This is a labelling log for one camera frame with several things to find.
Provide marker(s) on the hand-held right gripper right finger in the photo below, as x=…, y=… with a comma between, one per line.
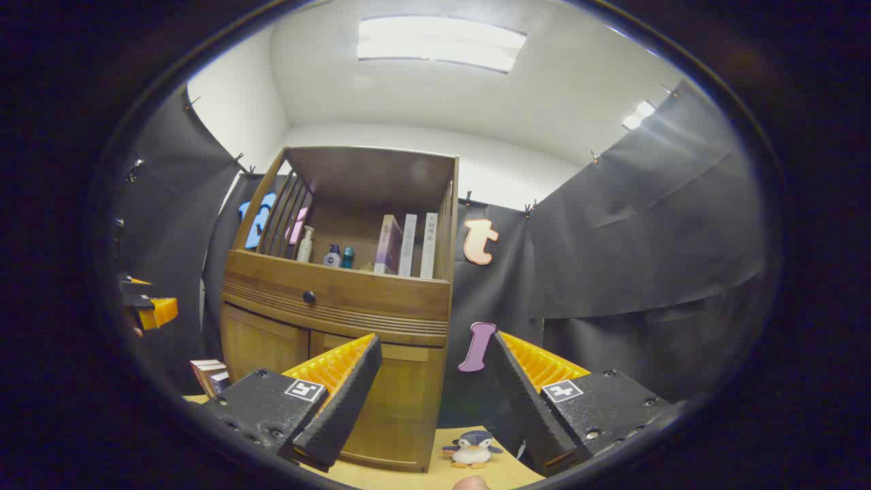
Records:
x=527, y=408

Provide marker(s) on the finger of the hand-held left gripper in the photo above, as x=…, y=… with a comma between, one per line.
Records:
x=162, y=312
x=135, y=286

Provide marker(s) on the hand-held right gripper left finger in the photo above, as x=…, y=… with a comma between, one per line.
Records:
x=347, y=401

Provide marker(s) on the wooden cabinet door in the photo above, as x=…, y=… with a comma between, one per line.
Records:
x=401, y=401
x=258, y=344

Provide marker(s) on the wooden double-door shoe cabinet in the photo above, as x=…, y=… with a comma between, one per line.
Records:
x=340, y=292

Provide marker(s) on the penguin plush toy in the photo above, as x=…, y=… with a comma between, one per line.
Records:
x=471, y=449

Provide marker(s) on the red cover book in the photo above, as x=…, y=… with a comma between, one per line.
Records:
x=201, y=373

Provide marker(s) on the teal bottle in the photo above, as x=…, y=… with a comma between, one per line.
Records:
x=348, y=258

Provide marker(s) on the small white dark-capped bottle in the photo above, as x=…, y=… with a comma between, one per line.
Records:
x=332, y=257

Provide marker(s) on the white pump bottle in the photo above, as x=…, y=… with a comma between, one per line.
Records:
x=305, y=246

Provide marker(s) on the thin white book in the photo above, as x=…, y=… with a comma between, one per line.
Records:
x=407, y=245

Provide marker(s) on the white book with dark print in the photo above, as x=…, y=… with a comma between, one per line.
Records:
x=429, y=245

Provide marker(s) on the black backdrop cloth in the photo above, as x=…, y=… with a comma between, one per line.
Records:
x=646, y=238

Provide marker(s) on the small ceiling light panel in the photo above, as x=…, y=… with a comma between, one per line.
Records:
x=638, y=114

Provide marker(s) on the large ceiling light panel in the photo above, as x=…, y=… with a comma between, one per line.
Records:
x=442, y=42

